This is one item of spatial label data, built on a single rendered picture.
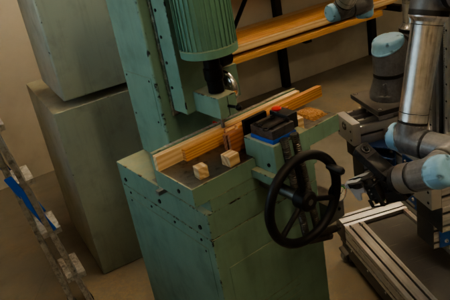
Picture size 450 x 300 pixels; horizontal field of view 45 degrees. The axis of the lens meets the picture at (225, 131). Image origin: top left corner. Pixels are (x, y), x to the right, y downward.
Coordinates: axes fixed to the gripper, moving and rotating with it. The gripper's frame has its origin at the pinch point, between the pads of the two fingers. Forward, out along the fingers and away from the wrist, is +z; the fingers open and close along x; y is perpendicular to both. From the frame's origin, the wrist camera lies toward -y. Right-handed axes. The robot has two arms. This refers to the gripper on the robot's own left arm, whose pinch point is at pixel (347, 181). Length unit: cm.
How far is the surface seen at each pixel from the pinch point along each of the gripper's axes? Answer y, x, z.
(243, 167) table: -16.8, -17.4, 17.9
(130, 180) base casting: -29, -35, 66
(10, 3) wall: -163, -1, 225
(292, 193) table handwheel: -4.3, -12.3, 8.9
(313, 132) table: -14.3, 11.9, 19.8
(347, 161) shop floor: 27, 114, 145
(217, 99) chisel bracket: -38.1, -13.0, 19.7
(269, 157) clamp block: -16.1, -12.5, 10.3
